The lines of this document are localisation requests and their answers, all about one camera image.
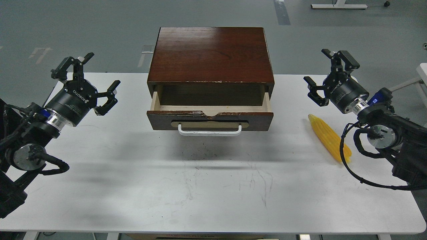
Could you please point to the open wooden drawer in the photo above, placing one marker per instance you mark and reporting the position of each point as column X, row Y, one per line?
column 221, row 118

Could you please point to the yellow corn cob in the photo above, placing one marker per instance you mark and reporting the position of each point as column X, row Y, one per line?
column 327, row 136

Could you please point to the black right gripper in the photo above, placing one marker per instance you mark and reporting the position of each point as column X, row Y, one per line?
column 341, row 89

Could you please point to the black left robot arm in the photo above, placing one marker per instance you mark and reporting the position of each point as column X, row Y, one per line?
column 25, row 132

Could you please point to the white table base background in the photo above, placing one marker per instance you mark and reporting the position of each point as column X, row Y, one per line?
column 339, row 4

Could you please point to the dark wooden drawer cabinet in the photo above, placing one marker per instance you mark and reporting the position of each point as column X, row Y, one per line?
column 236, row 55

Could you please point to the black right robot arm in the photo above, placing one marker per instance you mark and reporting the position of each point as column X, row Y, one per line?
column 380, row 133

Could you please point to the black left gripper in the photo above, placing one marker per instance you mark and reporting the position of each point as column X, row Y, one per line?
column 74, row 98

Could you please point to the white drawer handle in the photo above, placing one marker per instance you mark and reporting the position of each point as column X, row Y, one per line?
column 209, row 133

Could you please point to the white furniture leg right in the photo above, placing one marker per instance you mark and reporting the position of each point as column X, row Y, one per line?
column 417, row 82

